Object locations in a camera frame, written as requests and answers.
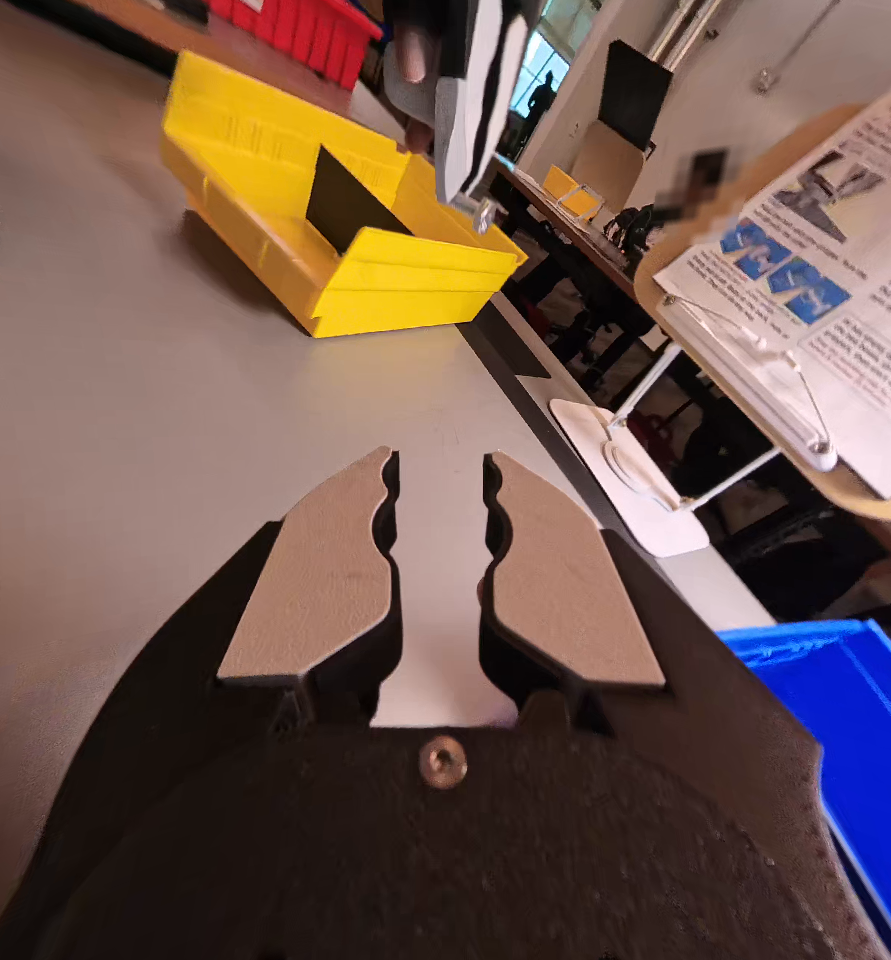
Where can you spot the white document stand with instructions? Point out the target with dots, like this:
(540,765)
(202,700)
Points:
(884,508)

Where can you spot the silver hex nut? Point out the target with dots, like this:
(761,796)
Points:
(484,217)

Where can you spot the yellow plastic bin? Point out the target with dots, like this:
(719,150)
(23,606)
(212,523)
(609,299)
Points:
(415,285)

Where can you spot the black panel on wooden stand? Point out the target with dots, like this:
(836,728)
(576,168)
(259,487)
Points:
(633,97)

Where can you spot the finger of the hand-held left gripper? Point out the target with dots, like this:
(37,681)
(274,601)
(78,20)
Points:
(464,135)
(509,82)

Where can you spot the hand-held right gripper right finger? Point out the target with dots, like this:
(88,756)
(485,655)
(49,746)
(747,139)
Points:
(565,600)

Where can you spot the small yellow bin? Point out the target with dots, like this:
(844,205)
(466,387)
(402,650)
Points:
(562,184)

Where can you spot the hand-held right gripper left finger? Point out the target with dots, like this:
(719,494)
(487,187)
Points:
(318,585)

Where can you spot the person's left hand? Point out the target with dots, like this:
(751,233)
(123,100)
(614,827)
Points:
(417,56)

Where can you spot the printed instruction sheet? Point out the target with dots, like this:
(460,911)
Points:
(850,315)

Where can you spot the red plastic bin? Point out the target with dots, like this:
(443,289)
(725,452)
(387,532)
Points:
(303,37)

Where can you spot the wooden office desk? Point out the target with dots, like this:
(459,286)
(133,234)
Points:
(565,225)

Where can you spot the blue plastic bin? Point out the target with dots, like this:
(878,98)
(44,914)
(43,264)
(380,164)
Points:
(865,712)

